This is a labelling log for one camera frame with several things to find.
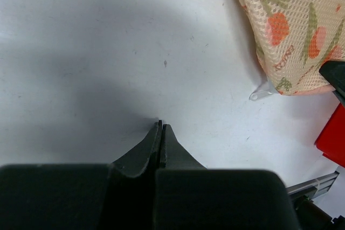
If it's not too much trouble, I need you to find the pink mesh laundry bag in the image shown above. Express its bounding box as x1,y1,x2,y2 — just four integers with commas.
239,0,344,95

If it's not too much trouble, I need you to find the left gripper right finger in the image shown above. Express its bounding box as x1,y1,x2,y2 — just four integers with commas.
159,124,205,170

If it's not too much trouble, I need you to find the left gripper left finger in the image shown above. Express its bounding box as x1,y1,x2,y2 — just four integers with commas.
112,120,162,178

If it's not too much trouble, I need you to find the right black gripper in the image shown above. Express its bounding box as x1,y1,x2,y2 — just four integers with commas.
319,60,345,103

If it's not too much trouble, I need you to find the red plastic tray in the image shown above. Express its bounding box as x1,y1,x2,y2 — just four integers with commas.
315,104,345,167

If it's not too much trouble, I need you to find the aluminium frame rail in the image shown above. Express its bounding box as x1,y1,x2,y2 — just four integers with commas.
287,171,339,200

